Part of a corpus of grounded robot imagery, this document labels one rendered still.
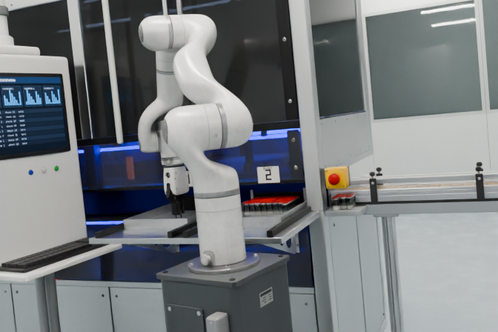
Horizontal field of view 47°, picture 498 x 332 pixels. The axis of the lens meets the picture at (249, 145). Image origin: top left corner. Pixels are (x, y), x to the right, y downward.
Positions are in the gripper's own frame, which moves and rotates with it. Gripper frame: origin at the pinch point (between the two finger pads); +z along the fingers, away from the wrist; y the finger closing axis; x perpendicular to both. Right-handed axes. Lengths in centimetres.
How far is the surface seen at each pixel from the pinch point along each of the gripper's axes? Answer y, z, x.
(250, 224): -6.8, 4.8, -30.3
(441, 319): 156, 91, -71
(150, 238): -20.7, 6.4, -0.8
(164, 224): -6.8, 4.5, 1.9
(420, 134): 479, 1, -32
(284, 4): 18, -69, -40
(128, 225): -6.7, 4.6, 16.9
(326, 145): 31, -17, -48
